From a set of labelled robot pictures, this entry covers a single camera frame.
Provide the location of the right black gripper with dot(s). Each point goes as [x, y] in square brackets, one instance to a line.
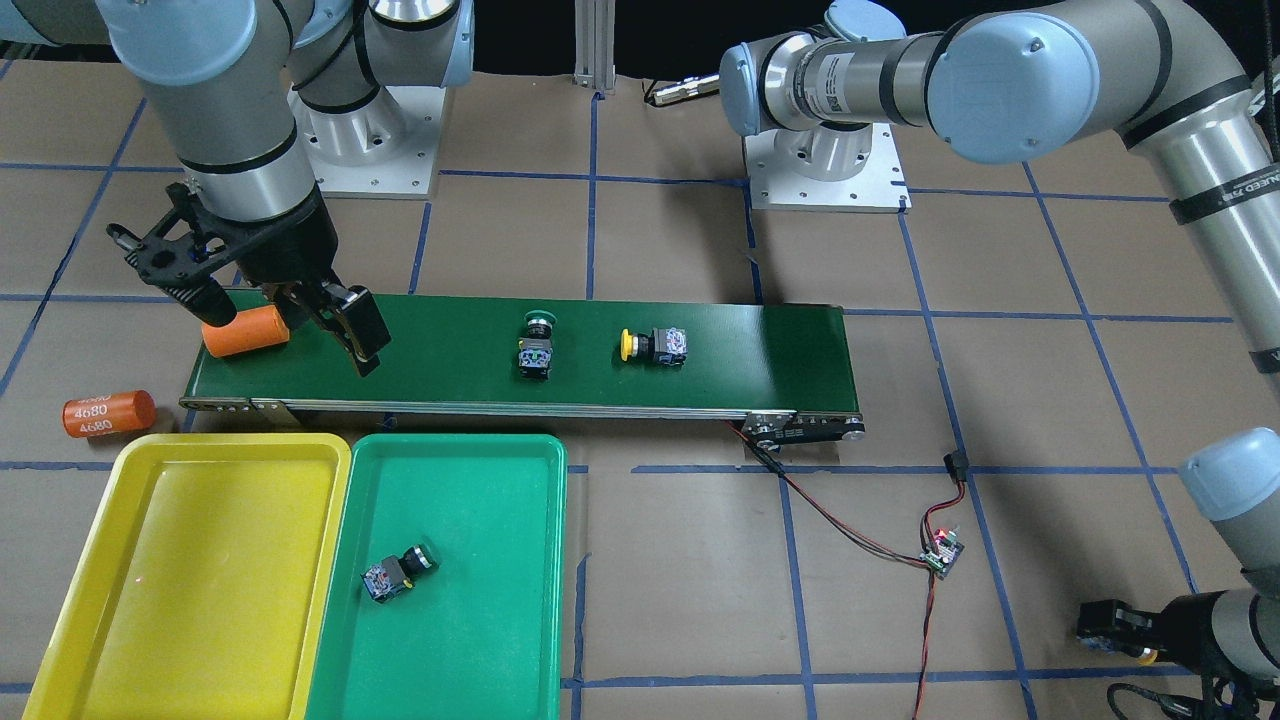
[292, 252]

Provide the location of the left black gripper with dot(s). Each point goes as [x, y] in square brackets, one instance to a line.
[1193, 616]

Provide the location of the plain orange cylinder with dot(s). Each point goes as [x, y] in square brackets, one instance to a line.
[251, 330]

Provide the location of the orange cylinder with white text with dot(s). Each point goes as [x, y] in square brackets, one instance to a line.
[96, 416]

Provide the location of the green push button switch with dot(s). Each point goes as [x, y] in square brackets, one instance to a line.
[535, 347]

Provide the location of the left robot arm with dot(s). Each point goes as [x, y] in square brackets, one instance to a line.
[1037, 346]

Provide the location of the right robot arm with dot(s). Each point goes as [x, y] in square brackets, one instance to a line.
[250, 93]

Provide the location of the small motor controller board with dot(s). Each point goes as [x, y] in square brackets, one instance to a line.
[941, 551]

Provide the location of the yellow plastic tray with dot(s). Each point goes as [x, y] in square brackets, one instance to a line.
[201, 590]

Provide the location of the green plastic tray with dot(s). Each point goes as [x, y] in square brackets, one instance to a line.
[480, 637]

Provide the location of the green conveyor belt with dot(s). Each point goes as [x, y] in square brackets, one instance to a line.
[782, 372]

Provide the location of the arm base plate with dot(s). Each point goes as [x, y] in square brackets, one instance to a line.
[382, 144]
[841, 169]

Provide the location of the aluminium frame post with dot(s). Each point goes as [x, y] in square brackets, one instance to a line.
[594, 23]

